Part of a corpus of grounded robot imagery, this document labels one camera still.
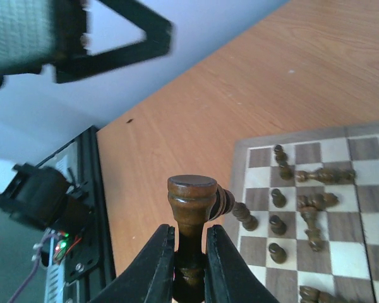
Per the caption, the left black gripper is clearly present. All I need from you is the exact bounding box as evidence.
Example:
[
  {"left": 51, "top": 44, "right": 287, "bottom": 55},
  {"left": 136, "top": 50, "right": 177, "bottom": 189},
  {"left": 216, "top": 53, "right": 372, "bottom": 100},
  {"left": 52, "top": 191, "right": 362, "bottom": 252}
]
[{"left": 0, "top": 1, "right": 172, "bottom": 88}]

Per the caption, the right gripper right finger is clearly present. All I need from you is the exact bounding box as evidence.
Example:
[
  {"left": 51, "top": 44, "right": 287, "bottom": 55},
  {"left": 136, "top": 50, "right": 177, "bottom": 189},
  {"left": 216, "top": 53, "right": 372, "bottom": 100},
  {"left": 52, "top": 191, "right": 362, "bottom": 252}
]
[{"left": 205, "top": 225, "right": 278, "bottom": 303}]

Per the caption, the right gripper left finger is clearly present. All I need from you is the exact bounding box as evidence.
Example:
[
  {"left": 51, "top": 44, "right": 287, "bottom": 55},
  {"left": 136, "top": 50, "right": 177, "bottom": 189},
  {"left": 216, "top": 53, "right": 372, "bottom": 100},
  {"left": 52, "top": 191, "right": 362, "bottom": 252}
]
[{"left": 91, "top": 224, "right": 175, "bottom": 303}]

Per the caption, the dark chess piece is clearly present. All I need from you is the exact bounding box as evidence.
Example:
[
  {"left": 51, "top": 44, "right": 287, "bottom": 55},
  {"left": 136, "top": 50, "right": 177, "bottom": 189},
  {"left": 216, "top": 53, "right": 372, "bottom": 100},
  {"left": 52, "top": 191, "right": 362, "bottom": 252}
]
[
  {"left": 167, "top": 175, "right": 217, "bottom": 302},
  {"left": 208, "top": 185, "right": 258, "bottom": 231}
]

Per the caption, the green circuit board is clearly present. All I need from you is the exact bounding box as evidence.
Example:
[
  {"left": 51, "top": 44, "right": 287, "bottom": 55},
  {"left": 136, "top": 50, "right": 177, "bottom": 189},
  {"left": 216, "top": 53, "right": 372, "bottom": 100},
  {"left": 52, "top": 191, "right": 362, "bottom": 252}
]
[{"left": 52, "top": 233, "right": 82, "bottom": 264}]

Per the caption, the dark lying knight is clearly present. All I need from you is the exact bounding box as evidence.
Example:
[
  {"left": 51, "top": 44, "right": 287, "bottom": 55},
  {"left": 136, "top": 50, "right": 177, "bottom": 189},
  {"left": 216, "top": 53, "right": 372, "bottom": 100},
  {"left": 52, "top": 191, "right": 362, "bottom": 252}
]
[{"left": 299, "top": 286, "right": 353, "bottom": 303}]

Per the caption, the wooden chessboard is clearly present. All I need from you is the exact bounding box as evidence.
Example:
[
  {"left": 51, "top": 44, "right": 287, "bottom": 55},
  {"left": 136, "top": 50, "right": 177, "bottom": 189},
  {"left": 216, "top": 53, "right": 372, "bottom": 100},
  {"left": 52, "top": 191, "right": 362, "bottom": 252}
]
[{"left": 224, "top": 122, "right": 379, "bottom": 302}]

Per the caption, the dark lying pawn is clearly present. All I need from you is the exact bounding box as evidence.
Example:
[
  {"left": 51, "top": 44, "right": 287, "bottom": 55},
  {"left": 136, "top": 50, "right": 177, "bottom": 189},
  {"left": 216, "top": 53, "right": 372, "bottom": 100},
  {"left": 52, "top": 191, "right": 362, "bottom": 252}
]
[{"left": 299, "top": 206, "right": 323, "bottom": 252}]

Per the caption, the dark lying piece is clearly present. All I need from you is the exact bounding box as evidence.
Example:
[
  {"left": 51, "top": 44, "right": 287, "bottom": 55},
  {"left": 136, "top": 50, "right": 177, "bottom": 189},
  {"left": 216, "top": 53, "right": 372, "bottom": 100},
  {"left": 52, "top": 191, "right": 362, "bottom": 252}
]
[{"left": 297, "top": 193, "right": 339, "bottom": 211}]

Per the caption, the dark knight piece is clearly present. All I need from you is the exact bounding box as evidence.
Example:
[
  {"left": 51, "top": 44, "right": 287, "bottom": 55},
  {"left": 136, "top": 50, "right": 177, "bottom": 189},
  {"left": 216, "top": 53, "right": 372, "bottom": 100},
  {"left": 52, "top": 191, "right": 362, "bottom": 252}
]
[{"left": 279, "top": 161, "right": 294, "bottom": 181}]

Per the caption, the dark rook piece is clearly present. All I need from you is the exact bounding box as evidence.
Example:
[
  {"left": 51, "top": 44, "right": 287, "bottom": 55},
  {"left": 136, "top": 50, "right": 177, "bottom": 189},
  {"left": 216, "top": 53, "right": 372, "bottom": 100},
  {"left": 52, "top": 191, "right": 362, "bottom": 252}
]
[{"left": 274, "top": 145, "right": 288, "bottom": 163}]

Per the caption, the dark lying bishop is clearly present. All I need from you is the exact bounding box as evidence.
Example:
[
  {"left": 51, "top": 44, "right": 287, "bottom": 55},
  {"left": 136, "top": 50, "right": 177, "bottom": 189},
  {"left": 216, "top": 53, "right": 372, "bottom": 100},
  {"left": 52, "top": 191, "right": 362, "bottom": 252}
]
[{"left": 295, "top": 168, "right": 356, "bottom": 184}]

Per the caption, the black enclosure frame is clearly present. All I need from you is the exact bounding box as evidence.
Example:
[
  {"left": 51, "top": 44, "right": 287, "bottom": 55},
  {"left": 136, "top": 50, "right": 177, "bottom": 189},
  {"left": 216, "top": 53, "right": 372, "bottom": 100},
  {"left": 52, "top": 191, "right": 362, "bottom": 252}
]
[{"left": 38, "top": 126, "right": 116, "bottom": 302}]

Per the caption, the light blue cable duct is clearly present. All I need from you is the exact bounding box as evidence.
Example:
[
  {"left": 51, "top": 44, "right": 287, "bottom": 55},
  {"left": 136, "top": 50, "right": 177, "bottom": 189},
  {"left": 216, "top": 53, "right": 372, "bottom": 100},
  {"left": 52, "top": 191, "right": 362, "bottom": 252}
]
[{"left": 44, "top": 230, "right": 65, "bottom": 303}]

